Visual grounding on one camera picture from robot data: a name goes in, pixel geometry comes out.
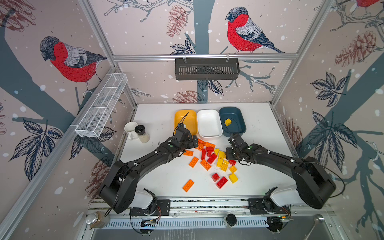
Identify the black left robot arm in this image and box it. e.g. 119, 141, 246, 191
97, 124, 198, 215

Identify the yellow lego brick pile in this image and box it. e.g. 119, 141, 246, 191
218, 151, 225, 159

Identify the white plastic container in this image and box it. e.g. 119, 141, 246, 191
197, 109, 223, 141

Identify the yellow lego brick front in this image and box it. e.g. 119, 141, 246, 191
229, 174, 238, 184

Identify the orange lego brick upturned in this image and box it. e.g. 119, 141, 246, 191
197, 139, 206, 151

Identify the red lego brick front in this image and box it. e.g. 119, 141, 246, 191
216, 177, 228, 189

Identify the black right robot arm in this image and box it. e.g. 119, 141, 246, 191
226, 134, 336, 211

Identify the teal plastic container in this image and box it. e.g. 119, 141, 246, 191
219, 107, 247, 138

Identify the yellow lego brick large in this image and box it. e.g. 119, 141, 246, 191
217, 158, 229, 172

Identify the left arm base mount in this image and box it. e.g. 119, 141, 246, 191
130, 199, 171, 217

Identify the yellow plastic container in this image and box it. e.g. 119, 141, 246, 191
174, 110, 198, 135

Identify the orange lego brick middle left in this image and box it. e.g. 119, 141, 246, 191
189, 157, 199, 168

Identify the small yellow lego brick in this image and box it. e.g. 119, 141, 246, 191
230, 166, 237, 174

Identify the orange lego brick centre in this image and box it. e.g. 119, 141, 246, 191
200, 160, 212, 171

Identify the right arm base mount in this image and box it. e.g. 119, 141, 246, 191
247, 198, 291, 215

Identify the orange lego brick right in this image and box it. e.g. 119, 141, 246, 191
205, 142, 216, 149

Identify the glass jar front left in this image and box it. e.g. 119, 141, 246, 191
86, 211, 110, 229

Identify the black wire wall basket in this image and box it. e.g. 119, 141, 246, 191
175, 58, 240, 81

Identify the red lego brick pile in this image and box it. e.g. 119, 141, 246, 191
207, 153, 218, 165

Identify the white cup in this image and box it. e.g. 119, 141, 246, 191
124, 122, 139, 141

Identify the black lidded shaker jar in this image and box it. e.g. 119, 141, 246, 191
135, 125, 150, 143

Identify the small red lego brick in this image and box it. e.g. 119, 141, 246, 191
212, 173, 220, 183

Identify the orange lego brick near arm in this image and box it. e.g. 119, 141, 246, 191
183, 151, 194, 157

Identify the orange lego brick front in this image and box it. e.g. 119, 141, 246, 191
183, 180, 194, 193

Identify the white wire wall basket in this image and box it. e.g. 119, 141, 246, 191
75, 73, 128, 138

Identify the orange lego brick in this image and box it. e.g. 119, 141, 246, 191
205, 142, 216, 149
200, 160, 212, 171
189, 157, 199, 168
183, 180, 194, 193

